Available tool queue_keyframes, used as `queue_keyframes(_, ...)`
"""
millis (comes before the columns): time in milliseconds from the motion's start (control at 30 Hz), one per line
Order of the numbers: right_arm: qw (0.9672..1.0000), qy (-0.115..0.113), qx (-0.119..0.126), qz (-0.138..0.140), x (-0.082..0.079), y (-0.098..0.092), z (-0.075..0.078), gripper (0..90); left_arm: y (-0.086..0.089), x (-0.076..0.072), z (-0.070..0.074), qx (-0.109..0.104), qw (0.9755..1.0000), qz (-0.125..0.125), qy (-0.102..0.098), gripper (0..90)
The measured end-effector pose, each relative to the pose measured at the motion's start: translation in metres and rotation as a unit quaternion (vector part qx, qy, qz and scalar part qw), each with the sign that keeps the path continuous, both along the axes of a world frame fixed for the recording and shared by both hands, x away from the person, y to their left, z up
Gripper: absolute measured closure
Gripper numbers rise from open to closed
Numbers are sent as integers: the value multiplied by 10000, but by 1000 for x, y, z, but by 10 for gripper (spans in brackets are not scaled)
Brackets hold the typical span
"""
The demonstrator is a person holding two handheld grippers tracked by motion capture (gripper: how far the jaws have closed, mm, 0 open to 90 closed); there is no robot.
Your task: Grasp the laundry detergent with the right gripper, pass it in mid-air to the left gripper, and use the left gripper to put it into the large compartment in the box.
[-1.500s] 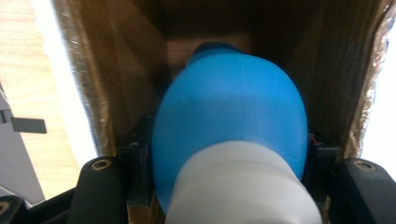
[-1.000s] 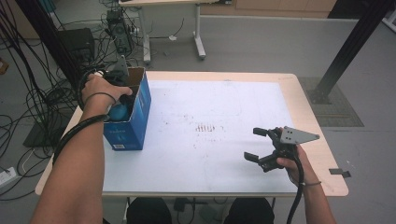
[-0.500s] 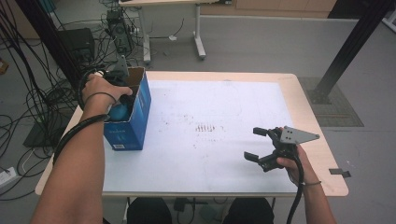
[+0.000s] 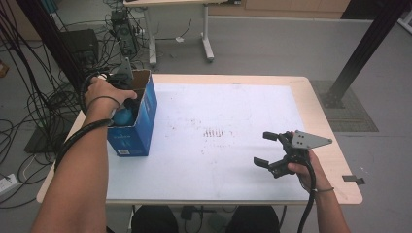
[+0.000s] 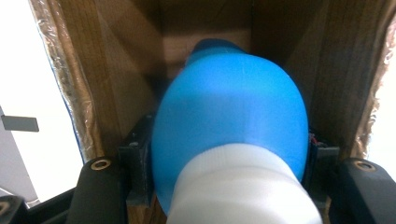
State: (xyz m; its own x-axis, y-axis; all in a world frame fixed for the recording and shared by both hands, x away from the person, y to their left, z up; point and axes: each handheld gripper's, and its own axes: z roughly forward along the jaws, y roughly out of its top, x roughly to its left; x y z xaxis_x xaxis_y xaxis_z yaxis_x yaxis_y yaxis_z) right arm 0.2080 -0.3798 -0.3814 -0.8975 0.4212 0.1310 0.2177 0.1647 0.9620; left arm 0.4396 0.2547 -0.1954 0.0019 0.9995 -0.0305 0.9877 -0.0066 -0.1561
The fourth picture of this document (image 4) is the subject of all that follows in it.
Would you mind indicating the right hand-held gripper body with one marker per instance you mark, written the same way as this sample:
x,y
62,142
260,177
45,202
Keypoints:
x,y
306,140

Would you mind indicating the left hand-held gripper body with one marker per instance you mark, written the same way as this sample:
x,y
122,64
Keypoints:
x,y
124,76

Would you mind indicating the blue ball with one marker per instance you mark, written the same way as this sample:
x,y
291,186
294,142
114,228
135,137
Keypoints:
x,y
123,117

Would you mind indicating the blue cardboard box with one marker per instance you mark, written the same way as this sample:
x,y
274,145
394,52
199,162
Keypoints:
x,y
142,129

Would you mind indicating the person's left hand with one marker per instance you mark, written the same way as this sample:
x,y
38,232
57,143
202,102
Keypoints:
x,y
103,90

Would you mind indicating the person's right hand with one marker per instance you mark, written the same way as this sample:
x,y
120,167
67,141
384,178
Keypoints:
x,y
312,176

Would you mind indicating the black wristband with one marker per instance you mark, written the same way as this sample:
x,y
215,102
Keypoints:
x,y
107,97
324,190

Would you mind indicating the black computer tower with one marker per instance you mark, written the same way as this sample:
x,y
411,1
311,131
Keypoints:
x,y
124,32

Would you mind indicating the black equipment box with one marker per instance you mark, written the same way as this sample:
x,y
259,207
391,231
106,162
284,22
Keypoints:
x,y
81,45

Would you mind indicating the grey floor mat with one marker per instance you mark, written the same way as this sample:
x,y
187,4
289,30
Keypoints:
x,y
356,116

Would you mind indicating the black tape strip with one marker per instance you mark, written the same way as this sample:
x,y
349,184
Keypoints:
x,y
353,179

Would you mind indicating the black foot pedal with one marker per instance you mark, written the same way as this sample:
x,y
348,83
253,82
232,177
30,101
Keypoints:
x,y
194,213

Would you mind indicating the white desk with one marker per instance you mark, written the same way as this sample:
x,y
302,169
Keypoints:
x,y
207,42

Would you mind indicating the white power strip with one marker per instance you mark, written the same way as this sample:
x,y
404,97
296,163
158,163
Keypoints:
x,y
8,184

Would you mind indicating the black frame post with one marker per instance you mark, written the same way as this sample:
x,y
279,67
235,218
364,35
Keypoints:
x,y
48,35
366,48

